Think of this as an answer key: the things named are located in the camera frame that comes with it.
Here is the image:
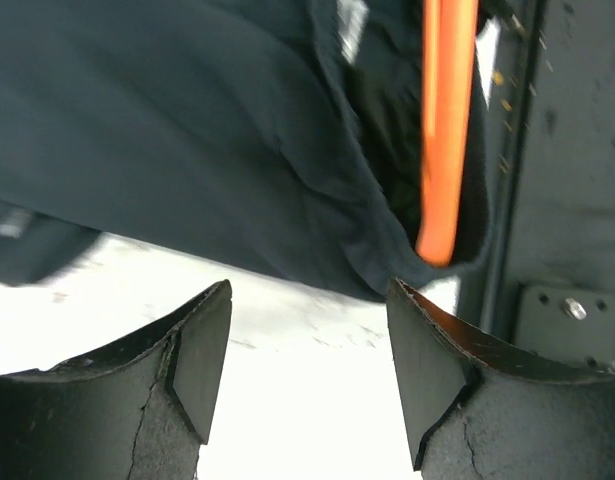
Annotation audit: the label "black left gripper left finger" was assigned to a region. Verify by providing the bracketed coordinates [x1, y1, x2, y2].
[0, 280, 232, 480]

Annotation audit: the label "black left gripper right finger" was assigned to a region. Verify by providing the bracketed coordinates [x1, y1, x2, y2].
[386, 279, 615, 479]

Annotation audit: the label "dark navy shorts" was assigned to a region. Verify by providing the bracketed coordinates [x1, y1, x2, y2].
[0, 1, 491, 301]

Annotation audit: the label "orange hanger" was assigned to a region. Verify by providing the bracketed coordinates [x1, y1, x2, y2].
[416, 0, 478, 266]

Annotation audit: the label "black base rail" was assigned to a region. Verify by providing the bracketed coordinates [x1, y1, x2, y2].
[457, 0, 615, 373]

